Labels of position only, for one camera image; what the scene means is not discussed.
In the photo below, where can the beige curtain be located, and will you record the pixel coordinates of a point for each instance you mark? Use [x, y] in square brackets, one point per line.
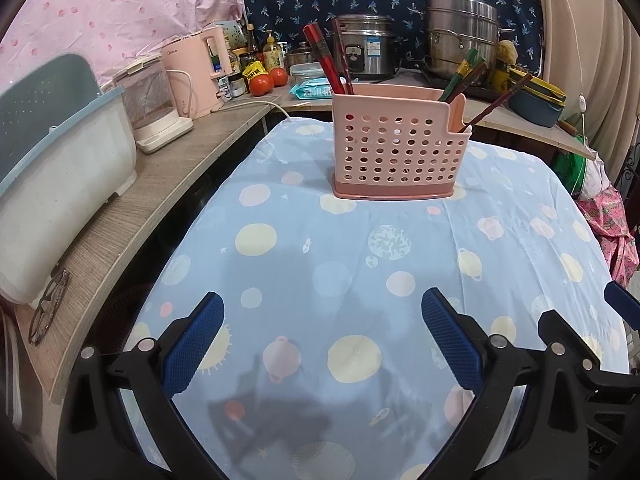
[590, 35]

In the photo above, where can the yellow loofah sponge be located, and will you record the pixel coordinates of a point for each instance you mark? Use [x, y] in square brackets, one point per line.
[507, 51]

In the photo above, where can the pink dotted curtain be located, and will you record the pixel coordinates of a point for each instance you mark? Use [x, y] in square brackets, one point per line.
[100, 5]

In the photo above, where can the dark frame eyeglasses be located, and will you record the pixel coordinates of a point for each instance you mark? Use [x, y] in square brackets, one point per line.
[42, 310]

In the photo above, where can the green plastic basin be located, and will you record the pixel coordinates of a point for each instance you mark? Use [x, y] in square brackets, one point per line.
[567, 175]

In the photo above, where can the clear food container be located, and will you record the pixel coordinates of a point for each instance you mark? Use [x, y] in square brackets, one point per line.
[306, 72]

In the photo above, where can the white dish rack blue lid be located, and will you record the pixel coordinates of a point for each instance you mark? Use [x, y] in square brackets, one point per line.
[65, 185]

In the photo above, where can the steel rice cooker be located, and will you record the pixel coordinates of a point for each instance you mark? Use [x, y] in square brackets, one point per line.
[367, 45]

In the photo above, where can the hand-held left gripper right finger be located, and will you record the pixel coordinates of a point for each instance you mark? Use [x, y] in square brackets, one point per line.
[450, 340]

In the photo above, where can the yellow oil bottle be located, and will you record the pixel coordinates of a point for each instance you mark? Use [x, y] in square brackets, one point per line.
[273, 55]

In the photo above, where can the white green box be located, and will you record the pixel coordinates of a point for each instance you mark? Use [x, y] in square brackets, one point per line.
[232, 35]

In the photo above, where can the maroon chopstick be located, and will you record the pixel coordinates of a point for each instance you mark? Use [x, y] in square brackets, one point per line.
[346, 67]
[338, 45]

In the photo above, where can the blue wet wipes packet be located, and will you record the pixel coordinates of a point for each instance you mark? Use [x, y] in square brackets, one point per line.
[310, 91]

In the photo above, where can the small steel lidded pot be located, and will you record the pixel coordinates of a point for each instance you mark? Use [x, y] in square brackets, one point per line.
[299, 56]

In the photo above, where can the pink electric kettle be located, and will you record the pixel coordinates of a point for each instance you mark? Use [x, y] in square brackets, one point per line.
[190, 75]

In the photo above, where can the red chopstick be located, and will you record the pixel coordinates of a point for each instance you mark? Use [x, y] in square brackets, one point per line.
[331, 60]
[314, 45]

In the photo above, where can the red tomato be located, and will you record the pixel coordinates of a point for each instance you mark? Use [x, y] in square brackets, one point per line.
[279, 76]
[260, 85]

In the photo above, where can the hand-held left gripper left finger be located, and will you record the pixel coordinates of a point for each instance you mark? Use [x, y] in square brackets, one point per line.
[192, 345]

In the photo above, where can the yellow seasoning packet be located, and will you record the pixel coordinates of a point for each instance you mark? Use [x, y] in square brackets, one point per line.
[253, 70]

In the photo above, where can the stack of blue yellow bowls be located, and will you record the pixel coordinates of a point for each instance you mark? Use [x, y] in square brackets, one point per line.
[540, 102]

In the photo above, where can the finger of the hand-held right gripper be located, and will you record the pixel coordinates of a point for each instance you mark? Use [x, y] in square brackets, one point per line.
[575, 345]
[625, 302]

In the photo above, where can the wooden counter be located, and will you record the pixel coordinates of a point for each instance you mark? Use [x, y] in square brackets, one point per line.
[150, 195]

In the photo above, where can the pink perforated utensil holder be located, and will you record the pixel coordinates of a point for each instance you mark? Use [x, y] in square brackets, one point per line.
[400, 150]

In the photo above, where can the steel steamer pot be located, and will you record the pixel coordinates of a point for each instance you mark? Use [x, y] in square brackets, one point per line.
[460, 35]

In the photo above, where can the dark glass bottle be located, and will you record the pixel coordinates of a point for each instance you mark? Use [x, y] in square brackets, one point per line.
[251, 40]

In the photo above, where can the grey round pan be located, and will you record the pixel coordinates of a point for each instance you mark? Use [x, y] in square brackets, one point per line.
[12, 370]

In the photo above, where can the blue planet print tablecloth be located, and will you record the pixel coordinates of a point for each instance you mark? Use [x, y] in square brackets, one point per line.
[300, 240]

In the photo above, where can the white glass jug appliance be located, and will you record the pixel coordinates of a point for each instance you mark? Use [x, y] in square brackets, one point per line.
[150, 105]

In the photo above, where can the black induction cooker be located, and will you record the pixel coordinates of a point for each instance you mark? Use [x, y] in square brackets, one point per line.
[492, 91]

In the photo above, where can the pink floral cloth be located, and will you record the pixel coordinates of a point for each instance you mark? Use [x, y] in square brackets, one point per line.
[610, 220]

